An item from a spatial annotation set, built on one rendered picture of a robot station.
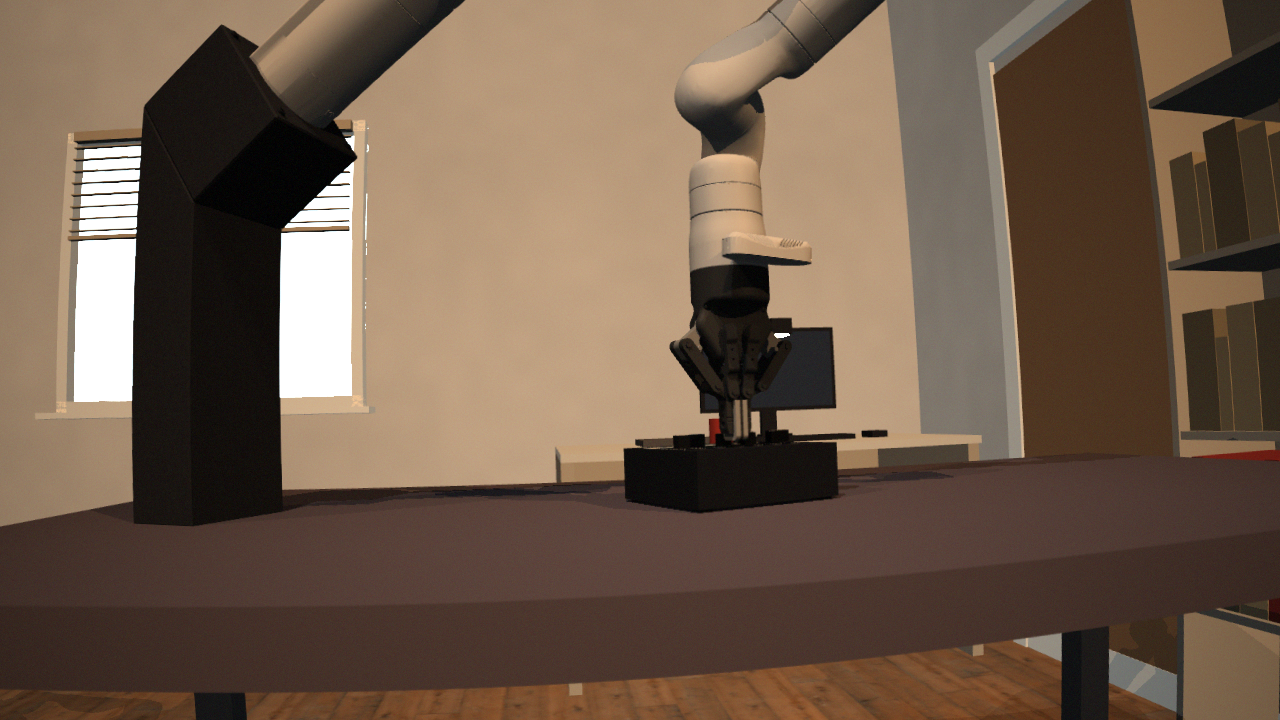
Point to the black lighting desk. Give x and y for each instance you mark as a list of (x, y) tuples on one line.
[(711, 477)]

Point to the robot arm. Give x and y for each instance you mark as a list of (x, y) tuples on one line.
[(328, 52)]

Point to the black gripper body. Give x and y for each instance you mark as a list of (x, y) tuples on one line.
[(724, 294)]

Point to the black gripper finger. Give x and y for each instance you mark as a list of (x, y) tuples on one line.
[(774, 353), (705, 375)]

